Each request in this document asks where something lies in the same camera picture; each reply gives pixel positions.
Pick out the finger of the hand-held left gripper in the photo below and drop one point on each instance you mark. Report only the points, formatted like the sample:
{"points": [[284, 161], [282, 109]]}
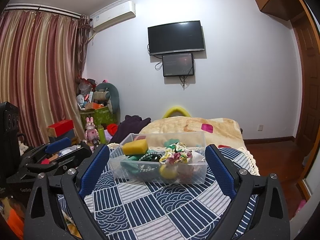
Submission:
{"points": [[58, 145], [75, 157]]}

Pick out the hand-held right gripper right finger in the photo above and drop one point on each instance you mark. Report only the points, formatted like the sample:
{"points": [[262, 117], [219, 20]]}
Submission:
{"points": [[220, 170]]}

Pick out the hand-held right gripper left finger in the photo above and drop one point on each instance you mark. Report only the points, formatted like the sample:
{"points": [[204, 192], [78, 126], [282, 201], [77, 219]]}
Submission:
{"points": [[92, 170]]}

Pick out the clear plastic storage bin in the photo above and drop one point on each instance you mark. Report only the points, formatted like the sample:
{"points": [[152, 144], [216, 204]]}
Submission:
{"points": [[200, 175]]}

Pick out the green ribbon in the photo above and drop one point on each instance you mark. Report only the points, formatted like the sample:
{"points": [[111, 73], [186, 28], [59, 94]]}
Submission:
{"points": [[131, 167]]}

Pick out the yellow-haired floral rag doll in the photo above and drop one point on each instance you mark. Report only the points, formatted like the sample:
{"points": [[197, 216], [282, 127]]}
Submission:
{"points": [[175, 155]]}

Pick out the yellow sponge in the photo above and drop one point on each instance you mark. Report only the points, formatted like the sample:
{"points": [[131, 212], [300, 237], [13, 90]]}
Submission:
{"points": [[135, 147]]}

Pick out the clutter of papers and boxes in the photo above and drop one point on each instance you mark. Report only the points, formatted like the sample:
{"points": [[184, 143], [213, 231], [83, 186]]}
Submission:
{"points": [[67, 151]]}

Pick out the red box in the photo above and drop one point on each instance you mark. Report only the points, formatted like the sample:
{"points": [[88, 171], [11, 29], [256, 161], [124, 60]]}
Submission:
{"points": [[61, 126]]}

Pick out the small dark toy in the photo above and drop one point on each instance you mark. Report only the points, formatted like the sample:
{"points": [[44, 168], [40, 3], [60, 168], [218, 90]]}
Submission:
{"points": [[95, 143]]}

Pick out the white lace bed cover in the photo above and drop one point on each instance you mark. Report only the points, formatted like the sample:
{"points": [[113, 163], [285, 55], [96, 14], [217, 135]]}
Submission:
{"points": [[250, 160]]}

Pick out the pink rabbit toy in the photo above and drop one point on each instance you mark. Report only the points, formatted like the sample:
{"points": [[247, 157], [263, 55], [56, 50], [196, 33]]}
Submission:
{"points": [[91, 130]]}

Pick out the green bottle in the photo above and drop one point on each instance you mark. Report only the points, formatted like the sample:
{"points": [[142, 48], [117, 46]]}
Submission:
{"points": [[102, 135]]}

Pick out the beige blanket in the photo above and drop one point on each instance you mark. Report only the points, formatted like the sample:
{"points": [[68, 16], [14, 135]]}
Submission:
{"points": [[225, 130]]}

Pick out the red cloth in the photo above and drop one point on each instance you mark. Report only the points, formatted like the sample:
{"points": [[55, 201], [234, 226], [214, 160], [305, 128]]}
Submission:
{"points": [[112, 128]]}

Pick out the green storage box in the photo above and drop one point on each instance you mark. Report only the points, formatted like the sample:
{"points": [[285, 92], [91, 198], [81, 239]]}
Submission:
{"points": [[100, 117]]}

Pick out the dark purple clothes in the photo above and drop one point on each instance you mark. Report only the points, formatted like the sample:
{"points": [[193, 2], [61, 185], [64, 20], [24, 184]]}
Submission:
{"points": [[130, 127]]}

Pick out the striped brown curtain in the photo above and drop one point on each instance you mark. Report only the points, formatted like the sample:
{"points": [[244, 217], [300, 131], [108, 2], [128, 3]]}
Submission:
{"points": [[42, 80]]}

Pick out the pile of toys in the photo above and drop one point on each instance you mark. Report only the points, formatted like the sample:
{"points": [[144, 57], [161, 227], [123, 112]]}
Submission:
{"points": [[85, 90]]}

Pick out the blue patterned bedsheet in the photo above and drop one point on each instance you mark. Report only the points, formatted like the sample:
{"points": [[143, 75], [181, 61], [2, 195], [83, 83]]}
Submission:
{"points": [[162, 205]]}

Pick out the yellow arched cushion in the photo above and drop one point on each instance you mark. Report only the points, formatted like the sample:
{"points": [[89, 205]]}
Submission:
{"points": [[175, 110]]}

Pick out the orange cloth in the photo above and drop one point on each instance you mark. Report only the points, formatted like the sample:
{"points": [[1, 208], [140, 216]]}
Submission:
{"points": [[13, 220]]}

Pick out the white wardrobe door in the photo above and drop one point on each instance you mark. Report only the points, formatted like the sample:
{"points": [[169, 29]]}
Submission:
{"points": [[312, 180]]}

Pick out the wooden door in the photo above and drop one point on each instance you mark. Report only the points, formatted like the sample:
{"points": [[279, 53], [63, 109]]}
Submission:
{"points": [[307, 92]]}

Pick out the white air conditioner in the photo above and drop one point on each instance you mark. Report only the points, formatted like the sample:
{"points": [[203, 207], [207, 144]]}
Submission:
{"points": [[112, 15]]}

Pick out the white wall socket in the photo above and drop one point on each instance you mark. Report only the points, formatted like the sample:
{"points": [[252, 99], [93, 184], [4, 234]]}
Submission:
{"points": [[260, 127]]}

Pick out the small black wall monitor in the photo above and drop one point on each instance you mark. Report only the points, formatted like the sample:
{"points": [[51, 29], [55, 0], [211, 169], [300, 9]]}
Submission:
{"points": [[178, 65]]}

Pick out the white curtain rail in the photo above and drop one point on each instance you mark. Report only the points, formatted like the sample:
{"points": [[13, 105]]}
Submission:
{"points": [[45, 8]]}

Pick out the black wall television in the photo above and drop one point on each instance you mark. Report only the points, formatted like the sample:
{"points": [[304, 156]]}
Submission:
{"points": [[176, 37]]}

